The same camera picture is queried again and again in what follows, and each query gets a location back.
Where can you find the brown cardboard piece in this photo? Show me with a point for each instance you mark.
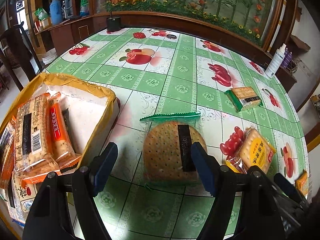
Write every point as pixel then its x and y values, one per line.
pixel 300 43

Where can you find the green square cracker packet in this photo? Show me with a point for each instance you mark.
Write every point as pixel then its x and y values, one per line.
pixel 241 95

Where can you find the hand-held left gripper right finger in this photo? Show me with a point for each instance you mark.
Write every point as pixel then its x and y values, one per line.
pixel 202 165

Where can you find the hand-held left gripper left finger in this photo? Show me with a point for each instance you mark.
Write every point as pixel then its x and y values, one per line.
pixel 105 165

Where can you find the round cracker packet black strip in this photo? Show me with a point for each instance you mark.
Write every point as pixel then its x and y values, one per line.
pixel 162 152

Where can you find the orange cracker packet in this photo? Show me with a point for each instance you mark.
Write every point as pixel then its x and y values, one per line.
pixel 58 130
pixel 6 155
pixel 25 135

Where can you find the grey-blue thermos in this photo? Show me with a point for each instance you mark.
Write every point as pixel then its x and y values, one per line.
pixel 67 5

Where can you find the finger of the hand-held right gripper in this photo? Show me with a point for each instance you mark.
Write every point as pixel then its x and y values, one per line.
pixel 287 183

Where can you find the dark wooden chair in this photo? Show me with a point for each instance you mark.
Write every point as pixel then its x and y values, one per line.
pixel 17 52

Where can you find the white red-print snack packet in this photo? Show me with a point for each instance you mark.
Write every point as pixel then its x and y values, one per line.
pixel 25 197

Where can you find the small yellow snack packet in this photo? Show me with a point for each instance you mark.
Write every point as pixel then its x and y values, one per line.
pixel 302 181

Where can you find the purple can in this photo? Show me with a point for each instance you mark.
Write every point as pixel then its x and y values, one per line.
pixel 290 60

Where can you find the wooden side cabinet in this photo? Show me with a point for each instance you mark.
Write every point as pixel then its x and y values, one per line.
pixel 287 77

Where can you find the green fruit-print tablecloth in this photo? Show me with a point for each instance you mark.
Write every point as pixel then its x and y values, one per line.
pixel 162 80

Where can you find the white bucket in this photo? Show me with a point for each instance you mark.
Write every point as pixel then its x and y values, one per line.
pixel 50 57

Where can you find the small black device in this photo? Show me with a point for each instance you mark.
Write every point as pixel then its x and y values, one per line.
pixel 113 23

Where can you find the low wooden cabinet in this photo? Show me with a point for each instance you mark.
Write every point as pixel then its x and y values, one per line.
pixel 75 35

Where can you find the green bag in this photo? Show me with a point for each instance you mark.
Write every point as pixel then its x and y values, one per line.
pixel 41 13

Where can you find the white spray bottle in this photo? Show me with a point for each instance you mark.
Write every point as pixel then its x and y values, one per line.
pixel 273 62

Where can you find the yellow square cracker packet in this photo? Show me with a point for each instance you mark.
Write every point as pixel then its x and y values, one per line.
pixel 255 150

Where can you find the blue thermos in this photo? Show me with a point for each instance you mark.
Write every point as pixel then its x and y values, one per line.
pixel 55 11

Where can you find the white box with yellow tape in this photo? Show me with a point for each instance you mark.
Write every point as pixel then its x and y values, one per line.
pixel 82 105

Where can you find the purple bottles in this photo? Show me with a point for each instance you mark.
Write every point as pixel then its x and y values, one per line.
pixel 284 58

